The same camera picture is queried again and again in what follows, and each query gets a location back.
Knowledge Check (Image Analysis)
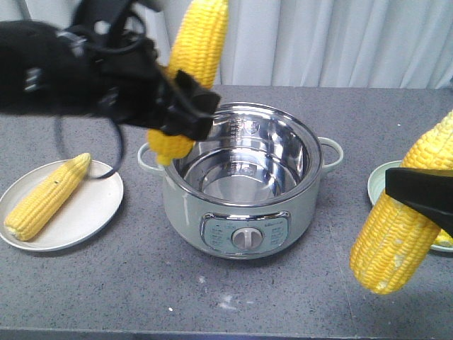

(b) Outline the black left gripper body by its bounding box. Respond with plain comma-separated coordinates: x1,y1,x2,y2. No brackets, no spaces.
86,38,185,137

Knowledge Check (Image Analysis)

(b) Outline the white round plate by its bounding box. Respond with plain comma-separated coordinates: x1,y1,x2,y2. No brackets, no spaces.
1,161,124,252

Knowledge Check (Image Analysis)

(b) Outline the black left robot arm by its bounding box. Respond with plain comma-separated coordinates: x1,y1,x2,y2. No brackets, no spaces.
1,21,190,135

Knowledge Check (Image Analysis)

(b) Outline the green round plate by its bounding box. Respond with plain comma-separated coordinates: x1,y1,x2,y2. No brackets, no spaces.
367,160,452,253

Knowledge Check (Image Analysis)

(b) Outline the white pleated curtain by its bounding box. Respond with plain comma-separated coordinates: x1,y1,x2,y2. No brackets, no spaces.
0,0,453,89

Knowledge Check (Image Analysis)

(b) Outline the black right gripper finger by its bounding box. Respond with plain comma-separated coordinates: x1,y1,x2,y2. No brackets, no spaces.
385,167,452,235

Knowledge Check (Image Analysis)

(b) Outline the yellow corn cob with spots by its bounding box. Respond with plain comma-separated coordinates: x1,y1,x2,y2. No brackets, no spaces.
349,112,452,295

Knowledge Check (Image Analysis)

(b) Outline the black cable left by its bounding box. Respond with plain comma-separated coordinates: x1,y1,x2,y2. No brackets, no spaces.
52,0,160,180

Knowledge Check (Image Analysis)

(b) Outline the green electric cooking pot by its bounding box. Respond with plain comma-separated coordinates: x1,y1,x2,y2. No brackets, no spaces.
137,102,344,259

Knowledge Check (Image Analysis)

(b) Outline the pale yellow corn cob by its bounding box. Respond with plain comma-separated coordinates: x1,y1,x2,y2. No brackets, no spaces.
4,153,91,242

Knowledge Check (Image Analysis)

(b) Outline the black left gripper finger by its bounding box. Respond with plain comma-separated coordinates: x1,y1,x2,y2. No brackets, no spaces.
161,70,220,141

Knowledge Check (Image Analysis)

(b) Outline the bright yellow corn cob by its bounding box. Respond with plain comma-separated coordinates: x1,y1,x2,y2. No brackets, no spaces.
147,0,229,166

